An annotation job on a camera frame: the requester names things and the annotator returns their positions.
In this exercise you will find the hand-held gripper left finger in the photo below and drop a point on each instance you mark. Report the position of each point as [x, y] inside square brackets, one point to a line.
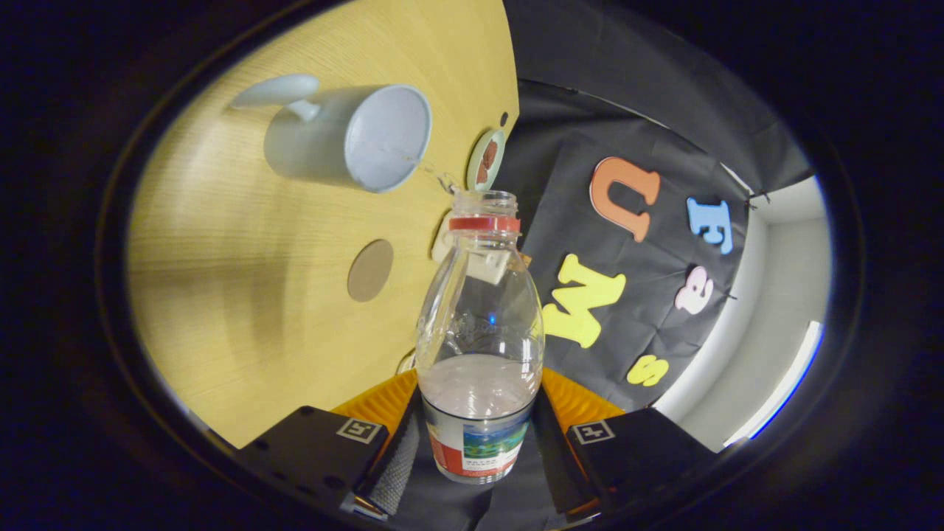
[394, 464]

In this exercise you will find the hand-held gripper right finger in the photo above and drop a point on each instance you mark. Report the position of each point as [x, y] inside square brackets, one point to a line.
[557, 457]

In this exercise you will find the clear plastic juice bottle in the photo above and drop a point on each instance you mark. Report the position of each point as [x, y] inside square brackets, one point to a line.
[479, 413]

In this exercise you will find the round brown coaster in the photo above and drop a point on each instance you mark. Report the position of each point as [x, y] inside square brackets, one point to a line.
[370, 271]

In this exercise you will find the pale blue cup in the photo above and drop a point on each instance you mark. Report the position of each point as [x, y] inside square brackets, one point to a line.
[310, 147]

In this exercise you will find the white toaster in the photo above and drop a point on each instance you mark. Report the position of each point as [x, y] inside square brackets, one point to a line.
[440, 243]

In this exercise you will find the wooden table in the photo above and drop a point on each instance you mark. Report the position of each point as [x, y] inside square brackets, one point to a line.
[243, 295]

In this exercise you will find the brown meat piece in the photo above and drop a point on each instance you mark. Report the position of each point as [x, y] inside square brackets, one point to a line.
[490, 151]
[481, 175]

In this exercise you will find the pale green plate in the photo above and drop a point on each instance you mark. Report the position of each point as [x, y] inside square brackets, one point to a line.
[472, 173]

